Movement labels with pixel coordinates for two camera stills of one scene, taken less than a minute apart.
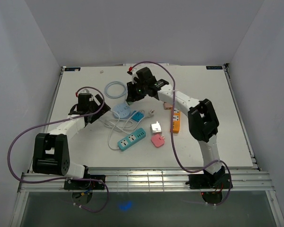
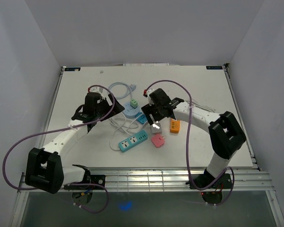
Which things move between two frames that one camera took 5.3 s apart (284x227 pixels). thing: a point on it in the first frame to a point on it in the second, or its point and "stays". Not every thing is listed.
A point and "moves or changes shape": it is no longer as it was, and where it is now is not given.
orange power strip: [176, 120] stays
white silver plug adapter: [156, 127] stays
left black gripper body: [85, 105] to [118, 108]
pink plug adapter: [157, 140] stays
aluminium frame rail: [146, 181] stays
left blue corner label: [72, 69] stays
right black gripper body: [137, 91] to [154, 110]
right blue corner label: [214, 67] stays
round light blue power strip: [123, 109] moves or changes shape
